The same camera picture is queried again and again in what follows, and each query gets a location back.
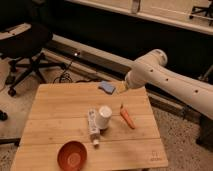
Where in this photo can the tan gripper tip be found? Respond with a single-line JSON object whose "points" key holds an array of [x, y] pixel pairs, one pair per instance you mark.
{"points": [[122, 87]]}

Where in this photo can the distant office chair base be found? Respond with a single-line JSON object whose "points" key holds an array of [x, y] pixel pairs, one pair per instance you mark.
{"points": [[207, 11]]}

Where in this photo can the white tube with label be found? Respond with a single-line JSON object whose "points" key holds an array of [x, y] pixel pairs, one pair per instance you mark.
{"points": [[93, 129]]}

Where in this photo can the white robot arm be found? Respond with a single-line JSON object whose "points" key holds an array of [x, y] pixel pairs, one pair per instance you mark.
{"points": [[150, 68]]}

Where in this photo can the black office chair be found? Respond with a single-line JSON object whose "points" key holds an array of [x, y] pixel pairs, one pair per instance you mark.
{"points": [[24, 49]]}

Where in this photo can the white paper cup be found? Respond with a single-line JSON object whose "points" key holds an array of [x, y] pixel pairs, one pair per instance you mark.
{"points": [[103, 117]]}

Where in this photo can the red bowl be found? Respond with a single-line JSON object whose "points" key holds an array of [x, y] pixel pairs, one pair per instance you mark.
{"points": [[72, 156]]}

